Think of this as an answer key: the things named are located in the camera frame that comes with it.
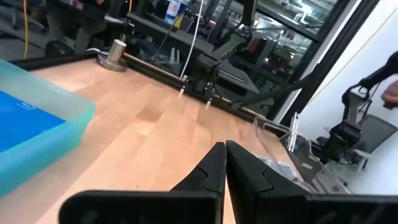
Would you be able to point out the black desk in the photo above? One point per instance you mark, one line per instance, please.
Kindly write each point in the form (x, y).
(174, 35)

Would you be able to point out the clear jewel case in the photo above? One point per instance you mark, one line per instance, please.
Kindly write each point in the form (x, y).
(280, 168)

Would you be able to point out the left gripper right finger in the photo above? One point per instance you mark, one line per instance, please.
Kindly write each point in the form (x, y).
(264, 202)

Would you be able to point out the teal translucent plastic bin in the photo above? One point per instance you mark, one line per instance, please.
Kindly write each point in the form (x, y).
(46, 165)

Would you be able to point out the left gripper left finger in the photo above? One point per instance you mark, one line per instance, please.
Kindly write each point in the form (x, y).
(186, 205)

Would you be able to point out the silver metal cylinder weight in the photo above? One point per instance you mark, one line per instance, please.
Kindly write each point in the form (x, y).
(113, 56)

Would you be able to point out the silver aluminium bracket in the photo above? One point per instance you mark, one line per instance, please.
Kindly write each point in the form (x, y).
(293, 133)

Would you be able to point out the person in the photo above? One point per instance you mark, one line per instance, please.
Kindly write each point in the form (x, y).
(390, 95)
(77, 28)

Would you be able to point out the clear plastic bin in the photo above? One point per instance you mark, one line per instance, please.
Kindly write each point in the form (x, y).
(311, 168)

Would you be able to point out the black office chair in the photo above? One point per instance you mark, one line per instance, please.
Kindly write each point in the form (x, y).
(345, 133)

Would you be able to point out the blue white carton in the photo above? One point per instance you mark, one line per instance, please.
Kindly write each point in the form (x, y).
(174, 11)

